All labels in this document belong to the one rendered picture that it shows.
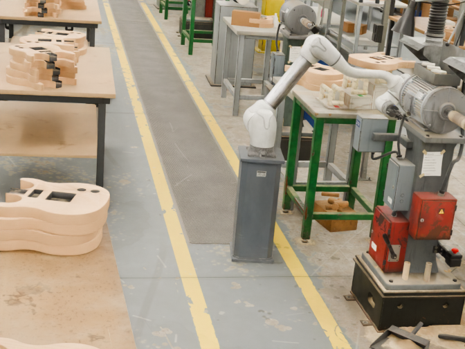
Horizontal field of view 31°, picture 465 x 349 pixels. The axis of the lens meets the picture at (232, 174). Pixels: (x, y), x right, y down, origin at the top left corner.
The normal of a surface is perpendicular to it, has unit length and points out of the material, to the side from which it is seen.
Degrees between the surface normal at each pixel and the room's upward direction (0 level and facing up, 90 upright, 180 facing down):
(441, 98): 83
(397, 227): 90
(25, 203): 0
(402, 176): 90
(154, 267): 0
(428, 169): 90
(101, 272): 0
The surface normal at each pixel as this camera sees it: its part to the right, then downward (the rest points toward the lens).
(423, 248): 0.18, 0.33
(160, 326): 0.08, -0.94
